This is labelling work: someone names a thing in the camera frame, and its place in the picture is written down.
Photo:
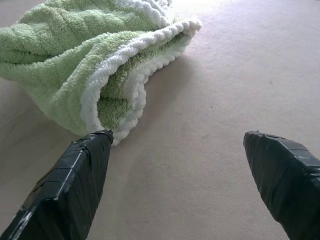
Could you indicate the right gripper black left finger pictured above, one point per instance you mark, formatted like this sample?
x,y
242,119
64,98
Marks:
x,y
65,190

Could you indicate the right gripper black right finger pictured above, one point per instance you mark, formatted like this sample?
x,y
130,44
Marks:
x,y
287,180

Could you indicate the green and white fluffy towel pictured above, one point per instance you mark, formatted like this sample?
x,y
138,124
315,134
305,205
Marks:
x,y
62,50

